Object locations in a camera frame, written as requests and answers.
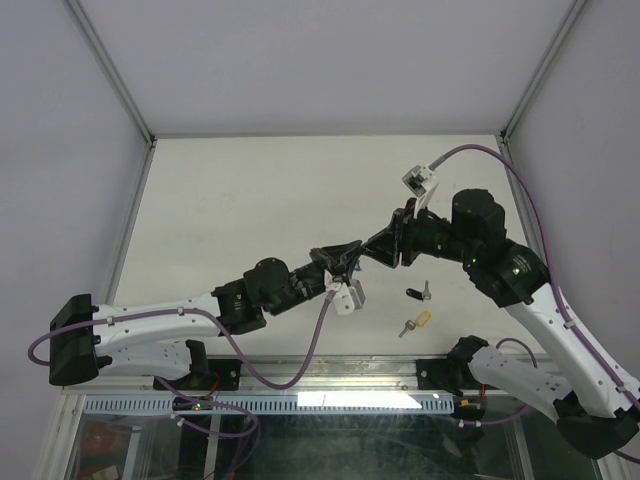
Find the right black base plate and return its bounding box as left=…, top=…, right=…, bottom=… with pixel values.
left=415, top=357, right=481, bottom=396

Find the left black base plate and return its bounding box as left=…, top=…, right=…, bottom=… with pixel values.
left=168, top=358, right=242, bottom=392

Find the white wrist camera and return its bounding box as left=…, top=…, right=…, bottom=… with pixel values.
left=327, top=279, right=366, bottom=316
left=402, top=165, right=440, bottom=214

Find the key with yellow tag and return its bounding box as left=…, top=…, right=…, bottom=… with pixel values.
left=398, top=311, right=432, bottom=338

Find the left aluminium frame post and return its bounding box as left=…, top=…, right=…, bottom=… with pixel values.
left=62, top=0, right=156, bottom=146

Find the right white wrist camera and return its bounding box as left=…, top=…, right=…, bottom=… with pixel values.
left=402, top=165, right=440, bottom=214

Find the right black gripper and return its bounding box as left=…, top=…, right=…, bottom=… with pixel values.
left=358, top=198, right=478, bottom=269

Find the aluminium mounting rail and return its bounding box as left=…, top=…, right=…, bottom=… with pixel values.
left=63, top=352, right=561, bottom=399

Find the key with black tag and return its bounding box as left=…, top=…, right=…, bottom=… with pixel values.
left=405, top=280, right=432, bottom=302

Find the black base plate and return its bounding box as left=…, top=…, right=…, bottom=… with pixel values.
left=168, top=358, right=242, bottom=392
left=415, top=357, right=481, bottom=396

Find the aluminium frame post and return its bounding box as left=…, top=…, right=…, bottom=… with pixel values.
left=62, top=0, right=156, bottom=146
left=500, top=0, right=591, bottom=143

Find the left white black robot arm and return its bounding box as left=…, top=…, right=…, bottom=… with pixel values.
left=45, top=241, right=364, bottom=389

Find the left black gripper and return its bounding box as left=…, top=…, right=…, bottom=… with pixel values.
left=268, top=242, right=361, bottom=318

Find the grey slotted cable duct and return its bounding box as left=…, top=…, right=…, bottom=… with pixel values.
left=84, top=391, right=454, bottom=416

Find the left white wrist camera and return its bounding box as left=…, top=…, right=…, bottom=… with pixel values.
left=327, top=279, right=366, bottom=316

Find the right aluminium frame post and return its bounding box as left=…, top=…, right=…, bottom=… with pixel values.
left=500, top=0, right=591, bottom=143

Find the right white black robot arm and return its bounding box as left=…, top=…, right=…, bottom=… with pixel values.
left=364, top=189, right=639, bottom=459

